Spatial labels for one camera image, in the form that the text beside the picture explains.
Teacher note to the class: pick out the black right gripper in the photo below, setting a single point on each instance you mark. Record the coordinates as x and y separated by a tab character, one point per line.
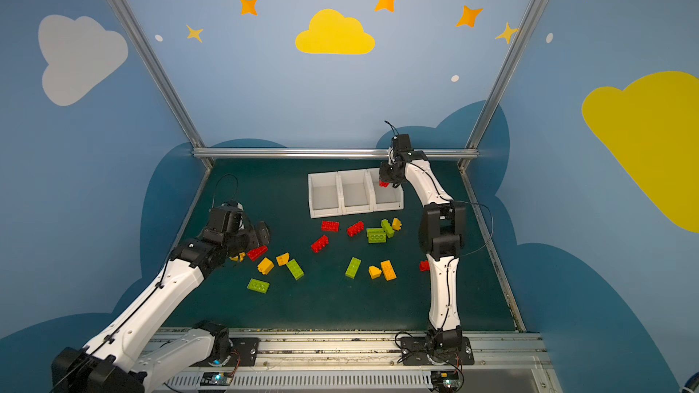
390	172

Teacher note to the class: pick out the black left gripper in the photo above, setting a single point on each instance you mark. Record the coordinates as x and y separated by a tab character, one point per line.
255	235

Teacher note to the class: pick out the green lego brick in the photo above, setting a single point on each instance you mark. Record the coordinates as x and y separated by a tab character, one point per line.
353	268
295	269
387	228
258	286
376	236

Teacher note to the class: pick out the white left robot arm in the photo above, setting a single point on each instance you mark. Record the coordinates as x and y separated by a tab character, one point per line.
112	361

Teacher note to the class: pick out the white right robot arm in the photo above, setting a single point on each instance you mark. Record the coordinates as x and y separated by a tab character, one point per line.
441	238

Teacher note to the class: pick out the yellow sloped lego brick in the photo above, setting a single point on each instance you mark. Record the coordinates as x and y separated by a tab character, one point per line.
375	272
396	224
283	259

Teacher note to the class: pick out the white middle bin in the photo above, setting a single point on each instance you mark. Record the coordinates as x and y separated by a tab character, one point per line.
356	192

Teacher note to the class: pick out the green flat lego brick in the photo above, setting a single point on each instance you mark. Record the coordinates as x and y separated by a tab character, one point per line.
258	286

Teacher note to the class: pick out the white left bin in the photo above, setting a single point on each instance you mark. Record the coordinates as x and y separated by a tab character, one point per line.
324	195

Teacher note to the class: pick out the yellow flat lego brick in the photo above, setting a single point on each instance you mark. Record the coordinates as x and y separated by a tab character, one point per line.
388	270

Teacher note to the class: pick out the left controller board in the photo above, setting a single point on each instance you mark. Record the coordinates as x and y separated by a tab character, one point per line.
216	379

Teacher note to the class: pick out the controller board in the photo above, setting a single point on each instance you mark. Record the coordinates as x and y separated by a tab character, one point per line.
446	381
216	379

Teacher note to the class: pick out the right controller board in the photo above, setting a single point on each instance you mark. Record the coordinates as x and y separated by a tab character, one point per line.
446	381

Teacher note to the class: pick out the aluminium back rail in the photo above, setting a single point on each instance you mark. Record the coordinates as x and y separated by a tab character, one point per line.
322	153

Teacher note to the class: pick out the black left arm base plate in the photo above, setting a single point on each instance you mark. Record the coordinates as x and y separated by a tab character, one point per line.
241	352

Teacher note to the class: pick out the aluminium front rail base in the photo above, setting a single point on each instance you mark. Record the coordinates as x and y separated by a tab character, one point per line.
370	360

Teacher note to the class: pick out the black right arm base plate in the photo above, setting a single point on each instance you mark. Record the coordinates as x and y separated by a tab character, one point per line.
419	351

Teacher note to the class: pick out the aluminium left corner post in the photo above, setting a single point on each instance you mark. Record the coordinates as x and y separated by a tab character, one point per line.
138	38

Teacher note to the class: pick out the aluminium corner post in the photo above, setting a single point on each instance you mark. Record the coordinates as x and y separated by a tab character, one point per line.
138	38
530	19

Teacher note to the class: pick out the aluminium right corner post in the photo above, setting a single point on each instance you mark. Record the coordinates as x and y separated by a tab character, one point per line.
530	19

